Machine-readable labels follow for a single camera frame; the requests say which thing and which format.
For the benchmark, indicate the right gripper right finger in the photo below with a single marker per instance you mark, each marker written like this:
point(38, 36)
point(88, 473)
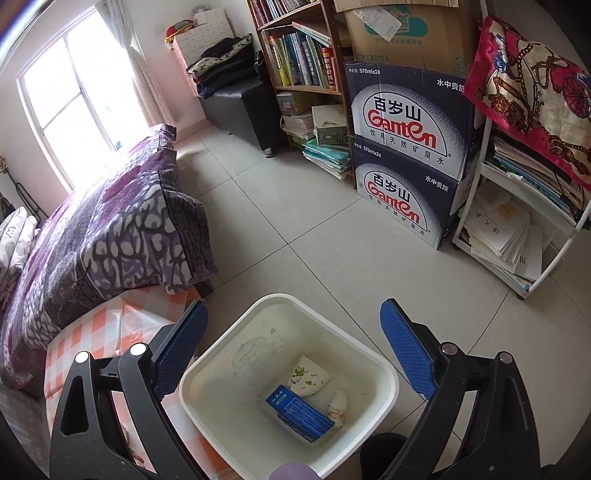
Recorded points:
point(415, 359)

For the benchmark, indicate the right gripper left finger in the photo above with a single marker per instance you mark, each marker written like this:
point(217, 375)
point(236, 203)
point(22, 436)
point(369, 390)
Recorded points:
point(174, 353)

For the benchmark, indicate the long blue carton box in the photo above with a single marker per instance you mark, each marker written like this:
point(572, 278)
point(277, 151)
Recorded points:
point(306, 421)

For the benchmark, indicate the white plastic bag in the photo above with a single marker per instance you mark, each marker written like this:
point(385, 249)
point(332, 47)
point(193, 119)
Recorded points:
point(337, 408)

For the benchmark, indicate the white plastic trash bin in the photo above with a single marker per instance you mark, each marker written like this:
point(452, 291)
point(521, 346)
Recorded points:
point(284, 384)

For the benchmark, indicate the person's right hand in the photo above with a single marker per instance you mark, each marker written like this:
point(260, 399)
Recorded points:
point(294, 471)

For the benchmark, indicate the orange checkered tablecloth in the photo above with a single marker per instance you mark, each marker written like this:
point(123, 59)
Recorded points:
point(109, 330)

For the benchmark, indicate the purple patterned bed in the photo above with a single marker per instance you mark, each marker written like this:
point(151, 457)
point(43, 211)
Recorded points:
point(133, 229)

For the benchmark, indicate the lower Ganten water carton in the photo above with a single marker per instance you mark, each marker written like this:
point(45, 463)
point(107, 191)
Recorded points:
point(421, 198)

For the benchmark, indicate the ganten water carton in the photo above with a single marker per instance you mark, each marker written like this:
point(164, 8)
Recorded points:
point(420, 113)
point(421, 198)

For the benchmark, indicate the white shelf with papers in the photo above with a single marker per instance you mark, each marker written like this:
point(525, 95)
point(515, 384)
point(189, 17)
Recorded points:
point(537, 207)

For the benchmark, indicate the folded floral quilt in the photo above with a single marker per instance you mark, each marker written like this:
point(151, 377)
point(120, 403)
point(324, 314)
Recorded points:
point(17, 237)

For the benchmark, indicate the black coat stand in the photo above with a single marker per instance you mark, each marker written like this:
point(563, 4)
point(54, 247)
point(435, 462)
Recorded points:
point(26, 198)

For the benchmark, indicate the upper Ganten water carton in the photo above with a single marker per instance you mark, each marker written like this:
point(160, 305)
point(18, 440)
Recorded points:
point(420, 113)

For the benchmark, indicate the white curtain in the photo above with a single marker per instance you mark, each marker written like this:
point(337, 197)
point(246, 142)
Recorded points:
point(150, 98)

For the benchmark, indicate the black storage bench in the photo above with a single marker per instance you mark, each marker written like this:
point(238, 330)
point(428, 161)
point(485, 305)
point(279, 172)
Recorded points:
point(249, 110)

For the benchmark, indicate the red patterned cloth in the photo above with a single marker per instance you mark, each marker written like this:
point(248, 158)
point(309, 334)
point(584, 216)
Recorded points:
point(535, 95)

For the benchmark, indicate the bright window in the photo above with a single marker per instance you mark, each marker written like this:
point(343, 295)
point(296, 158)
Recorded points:
point(80, 100)

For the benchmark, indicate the pile of dark clothes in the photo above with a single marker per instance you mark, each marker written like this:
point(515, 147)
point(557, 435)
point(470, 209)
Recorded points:
point(227, 62)

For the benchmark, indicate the brown cardboard box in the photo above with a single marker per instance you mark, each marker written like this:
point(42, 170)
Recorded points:
point(440, 36)

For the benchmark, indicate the wooden bookshelf with books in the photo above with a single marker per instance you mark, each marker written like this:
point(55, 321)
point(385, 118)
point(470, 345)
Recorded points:
point(304, 45)

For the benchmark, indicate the pink white drawer cabinet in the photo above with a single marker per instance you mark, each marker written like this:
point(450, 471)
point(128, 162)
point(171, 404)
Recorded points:
point(209, 27)

